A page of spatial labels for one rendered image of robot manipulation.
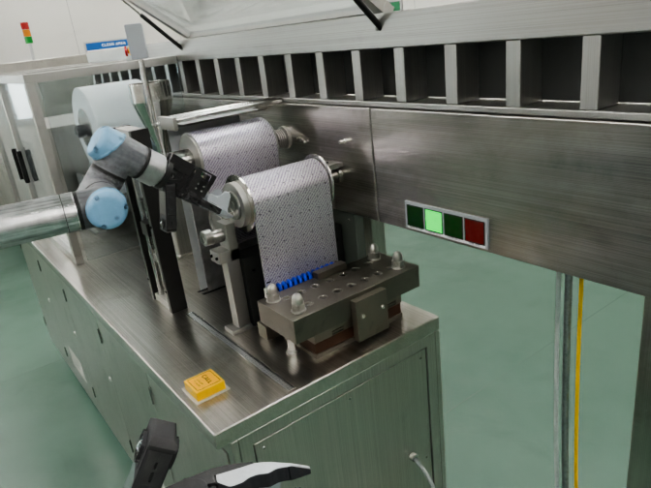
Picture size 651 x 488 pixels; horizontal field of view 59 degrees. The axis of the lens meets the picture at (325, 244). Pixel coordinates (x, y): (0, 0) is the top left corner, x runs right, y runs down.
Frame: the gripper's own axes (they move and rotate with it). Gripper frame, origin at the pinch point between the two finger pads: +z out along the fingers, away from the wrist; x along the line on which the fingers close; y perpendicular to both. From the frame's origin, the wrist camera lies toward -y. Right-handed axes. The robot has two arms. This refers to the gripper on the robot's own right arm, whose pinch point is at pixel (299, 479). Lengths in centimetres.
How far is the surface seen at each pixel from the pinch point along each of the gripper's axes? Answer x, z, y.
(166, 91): -157, -8, -48
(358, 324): -78, 27, 17
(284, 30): -119, 28, -57
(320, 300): -80, 19, 10
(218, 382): -73, -8, 22
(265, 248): -91, 9, -3
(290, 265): -95, 15, 4
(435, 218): -74, 48, -6
